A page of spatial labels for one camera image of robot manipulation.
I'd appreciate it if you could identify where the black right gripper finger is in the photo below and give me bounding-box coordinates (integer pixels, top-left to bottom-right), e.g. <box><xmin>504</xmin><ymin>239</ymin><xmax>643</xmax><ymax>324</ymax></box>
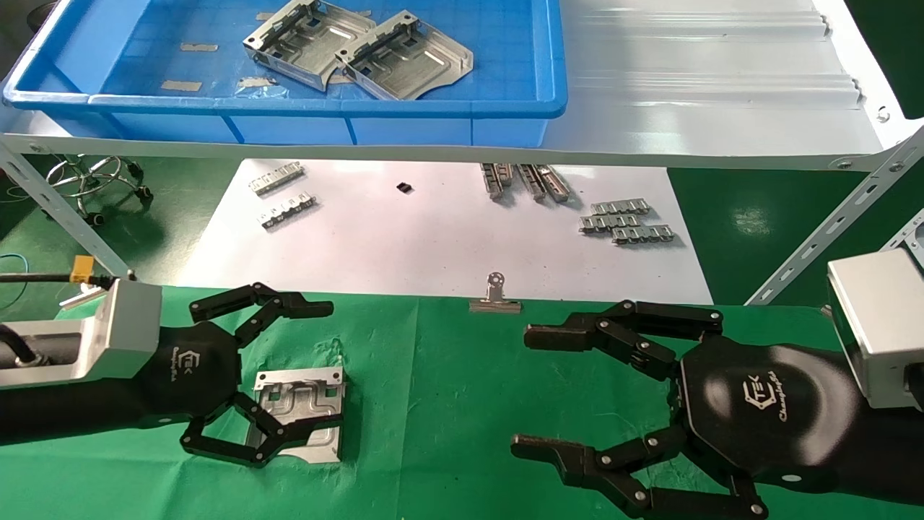
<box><xmin>523</xmin><ymin>300</ymin><xmax>724</xmax><ymax>382</ymax></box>
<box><xmin>511</xmin><ymin>425</ymin><xmax>770</xmax><ymax>520</ymax></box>

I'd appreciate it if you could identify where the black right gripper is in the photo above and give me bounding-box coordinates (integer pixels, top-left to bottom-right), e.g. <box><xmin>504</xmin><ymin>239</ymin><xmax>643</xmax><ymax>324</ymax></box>
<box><xmin>675</xmin><ymin>336</ymin><xmax>868</xmax><ymax>493</ymax></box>

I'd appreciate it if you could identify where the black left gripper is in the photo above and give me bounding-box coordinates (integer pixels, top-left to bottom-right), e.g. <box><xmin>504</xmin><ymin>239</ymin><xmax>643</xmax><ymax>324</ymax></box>
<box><xmin>141</xmin><ymin>282</ymin><xmax>344</xmax><ymax>469</ymax></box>

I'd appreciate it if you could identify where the stamped sheet metal bracket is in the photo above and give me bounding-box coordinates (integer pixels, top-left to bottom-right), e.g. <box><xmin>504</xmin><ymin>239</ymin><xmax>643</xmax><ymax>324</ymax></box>
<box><xmin>242</xmin><ymin>0</ymin><xmax>376</xmax><ymax>92</ymax></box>
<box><xmin>334</xmin><ymin>9</ymin><xmax>474</xmax><ymax>101</ymax></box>
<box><xmin>245</xmin><ymin>366</ymin><xmax>347</xmax><ymax>464</ymax></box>

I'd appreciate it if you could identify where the grey metal link strip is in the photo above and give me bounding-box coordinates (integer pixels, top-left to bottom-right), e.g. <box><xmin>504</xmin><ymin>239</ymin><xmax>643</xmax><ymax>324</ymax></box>
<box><xmin>590</xmin><ymin>199</ymin><xmax>652</xmax><ymax>217</ymax></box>
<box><xmin>611</xmin><ymin>225</ymin><xmax>676</xmax><ymax>246</ymax></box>
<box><xmin>579</xmin><ymin>213</ymin><xmax>643</xmax><ymax>235</ymax></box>

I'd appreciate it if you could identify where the silver bulldog clip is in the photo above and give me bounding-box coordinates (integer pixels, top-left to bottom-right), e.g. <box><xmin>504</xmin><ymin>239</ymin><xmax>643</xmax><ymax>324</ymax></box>
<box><xmin>469</xmin><ymin>272</ymin><xmax>522</xmax><ymax>315</ymax></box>
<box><xmin>59</xmin><ymin>283</ymin><xmax>110</xmax><ymax>311</ymax></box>

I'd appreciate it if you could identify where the green cloth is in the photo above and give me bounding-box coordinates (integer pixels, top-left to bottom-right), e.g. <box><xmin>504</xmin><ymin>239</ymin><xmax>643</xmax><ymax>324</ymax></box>
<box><xmin>0</xmin><ymin>282</ymin><xmax>924</xmax><ymax>520</ymax></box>

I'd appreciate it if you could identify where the white sheet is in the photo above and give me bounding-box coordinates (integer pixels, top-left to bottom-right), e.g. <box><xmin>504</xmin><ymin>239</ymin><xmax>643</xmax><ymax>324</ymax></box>
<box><xmin>177</xmin><ymin>159</ymin><xmax>715</xmax><ymax>306</ymax></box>

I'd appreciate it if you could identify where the small notched metal strip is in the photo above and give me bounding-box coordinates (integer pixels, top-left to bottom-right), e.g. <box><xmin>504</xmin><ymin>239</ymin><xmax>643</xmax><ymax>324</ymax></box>
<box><xmin>258</xmin><ymin>191</ymin><xmax>317</xmax><ymax>230</ymax></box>
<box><xmin>249</xmin><ymin>162</ymin><xmax>305</xmax><ymax>196</ymax></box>

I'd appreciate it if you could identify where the perforated white angle strut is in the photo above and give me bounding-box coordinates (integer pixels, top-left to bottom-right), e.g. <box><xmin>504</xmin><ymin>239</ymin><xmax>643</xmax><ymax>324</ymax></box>
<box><xmin>744</xmin><ymin>144</ymin><xmax>924</xmax><ymax>308</ymax></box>
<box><xmin>877</xmin><ymin>209</ymin><xmax>924</xmax><ymax>255</ymax></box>
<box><xmin>0</xmin><ymin>141</ymin><xmax>138</xmax><ymax>284</ymax></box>

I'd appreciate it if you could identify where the blue plastic bin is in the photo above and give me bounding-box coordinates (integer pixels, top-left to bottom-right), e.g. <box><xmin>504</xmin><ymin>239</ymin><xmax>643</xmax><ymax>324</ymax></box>
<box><xmin>1</xmin><ymin>0</ymin><xmax>568</xmax><ymax>147</ymax></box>

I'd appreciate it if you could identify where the chrome stool base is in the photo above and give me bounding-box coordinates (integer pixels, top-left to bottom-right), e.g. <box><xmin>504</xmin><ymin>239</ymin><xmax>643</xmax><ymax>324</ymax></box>
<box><xmin>45</xmin><ymin>155</ymin><xmax>154</xmax><ymax>225</ymax></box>

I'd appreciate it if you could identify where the white metal shelf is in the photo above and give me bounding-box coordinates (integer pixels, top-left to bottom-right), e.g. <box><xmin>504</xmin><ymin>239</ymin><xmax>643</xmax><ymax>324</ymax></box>
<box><xmin>0</xmin><ymin>0</ymin><xmax>924</xmax><ymax>172</ymax></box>

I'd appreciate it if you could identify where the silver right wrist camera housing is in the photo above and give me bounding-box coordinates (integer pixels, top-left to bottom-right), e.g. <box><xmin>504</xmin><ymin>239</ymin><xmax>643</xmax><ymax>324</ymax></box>
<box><xmin>827</xmin><ymin>249</ymin><xmax>924</xmax><ymax>411</ymax></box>

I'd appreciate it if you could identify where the top metal rail pile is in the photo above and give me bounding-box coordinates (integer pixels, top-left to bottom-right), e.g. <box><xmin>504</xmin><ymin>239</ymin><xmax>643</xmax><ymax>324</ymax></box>
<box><xmin>538</xmin><ymin>165</ymin><xmax>572</xmax><ymax>204</ymax></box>

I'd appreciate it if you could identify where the black cable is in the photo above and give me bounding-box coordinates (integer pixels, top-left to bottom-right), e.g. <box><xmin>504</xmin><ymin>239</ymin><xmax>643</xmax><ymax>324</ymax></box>
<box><xmin>0</xmin><ymin>271</ymin><xmax>116</xmax><ymax>285</ymax></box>
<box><xmin>0</xmin><ymin>324</ymin><xmax>38</xmax><ymax>367</ymax></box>

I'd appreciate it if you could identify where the thin blue cable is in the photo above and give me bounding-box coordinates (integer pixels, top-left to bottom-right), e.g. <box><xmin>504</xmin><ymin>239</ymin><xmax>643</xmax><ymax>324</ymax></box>
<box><xmin>0</xmin><ymin>252</ymin><xmax>30</xmax><ymax>308</ymax></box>

